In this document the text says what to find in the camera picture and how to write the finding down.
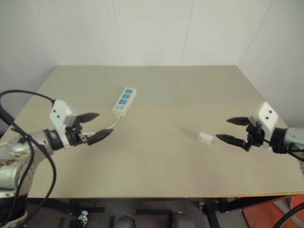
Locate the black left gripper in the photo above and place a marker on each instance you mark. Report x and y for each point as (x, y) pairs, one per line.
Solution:
(74, 137)

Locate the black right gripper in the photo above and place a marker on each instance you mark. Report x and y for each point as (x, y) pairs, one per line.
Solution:
(255, 136)

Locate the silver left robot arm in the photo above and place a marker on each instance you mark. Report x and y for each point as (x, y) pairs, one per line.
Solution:
(14, 164)

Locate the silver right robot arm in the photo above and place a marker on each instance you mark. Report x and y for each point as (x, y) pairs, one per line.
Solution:
(293, 135)

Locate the white plug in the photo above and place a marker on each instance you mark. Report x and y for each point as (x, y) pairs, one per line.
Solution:
(206, 138)

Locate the white power strip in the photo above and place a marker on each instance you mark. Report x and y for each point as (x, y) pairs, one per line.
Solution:
(124, 102)

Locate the dark rounded shape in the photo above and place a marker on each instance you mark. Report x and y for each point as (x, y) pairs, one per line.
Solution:
(125, 222)

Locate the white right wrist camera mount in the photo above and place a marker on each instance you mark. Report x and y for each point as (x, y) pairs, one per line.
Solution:
(267, 116)

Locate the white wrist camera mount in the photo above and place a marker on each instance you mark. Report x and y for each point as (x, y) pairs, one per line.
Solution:
(267, 116)
(59, 111)

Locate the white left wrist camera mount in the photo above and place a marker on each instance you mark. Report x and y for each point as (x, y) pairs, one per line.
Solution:
(59, 111)

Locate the black metal table frame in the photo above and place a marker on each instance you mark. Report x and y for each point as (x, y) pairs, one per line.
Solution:
(211, 213)

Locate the silver metal frame bracket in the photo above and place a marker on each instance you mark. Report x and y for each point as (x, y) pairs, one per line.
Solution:
(82, 215)

